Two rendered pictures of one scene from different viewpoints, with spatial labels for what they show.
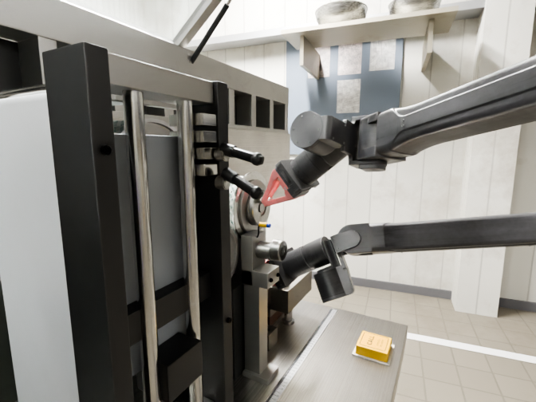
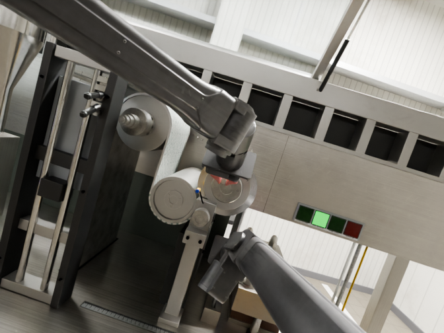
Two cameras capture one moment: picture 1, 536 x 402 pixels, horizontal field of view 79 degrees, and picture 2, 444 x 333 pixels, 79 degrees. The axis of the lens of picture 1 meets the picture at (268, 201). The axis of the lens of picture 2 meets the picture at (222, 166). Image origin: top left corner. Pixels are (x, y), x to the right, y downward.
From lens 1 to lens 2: 0.65 m
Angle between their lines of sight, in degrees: 64
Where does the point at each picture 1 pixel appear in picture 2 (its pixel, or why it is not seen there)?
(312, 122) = not seen: hidden behind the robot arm
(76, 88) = (46, 56)
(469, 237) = (281, 309)
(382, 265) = not seen: outside the picture
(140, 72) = (69, 53)
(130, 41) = (261, 73)
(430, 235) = (265, 278)
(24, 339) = not seen: hidden behind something
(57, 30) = (215, 66)
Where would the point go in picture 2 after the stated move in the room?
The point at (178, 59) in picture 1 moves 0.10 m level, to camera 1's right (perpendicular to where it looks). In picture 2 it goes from (303, 87) to (324, 86)
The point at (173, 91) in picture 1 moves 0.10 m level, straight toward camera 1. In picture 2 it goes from (84, 62) to (22, 39)
